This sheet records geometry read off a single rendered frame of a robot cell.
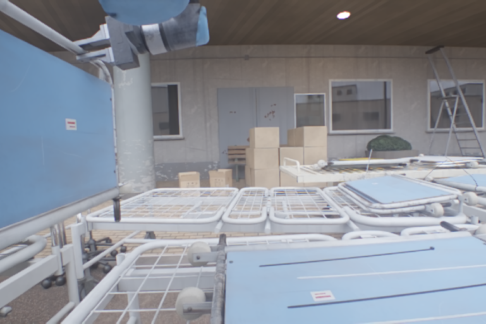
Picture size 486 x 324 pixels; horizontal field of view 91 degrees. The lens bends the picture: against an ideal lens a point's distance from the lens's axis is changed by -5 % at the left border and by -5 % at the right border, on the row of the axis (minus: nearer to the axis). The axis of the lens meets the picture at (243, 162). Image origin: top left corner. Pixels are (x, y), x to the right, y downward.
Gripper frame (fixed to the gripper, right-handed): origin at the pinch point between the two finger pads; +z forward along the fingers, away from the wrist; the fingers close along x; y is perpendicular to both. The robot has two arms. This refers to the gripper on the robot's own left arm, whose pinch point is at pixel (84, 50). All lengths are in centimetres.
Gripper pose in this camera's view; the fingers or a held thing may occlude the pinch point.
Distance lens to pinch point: 83.6
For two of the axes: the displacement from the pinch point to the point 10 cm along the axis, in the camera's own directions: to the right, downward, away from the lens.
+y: -0.4, -0.7, 10.0
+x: -2.0, -9.8, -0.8
